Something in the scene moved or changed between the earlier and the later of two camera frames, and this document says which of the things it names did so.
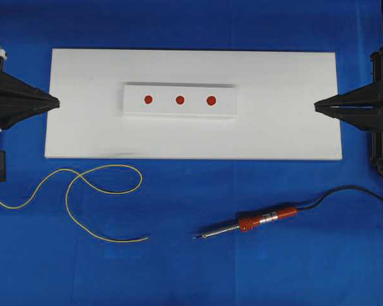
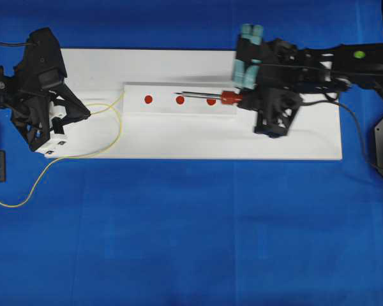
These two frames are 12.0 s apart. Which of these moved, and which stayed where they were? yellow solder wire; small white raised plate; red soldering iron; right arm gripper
Moved: red soldering iron; yellow solder wire; right arm gripper
Stayed: small white raised plate
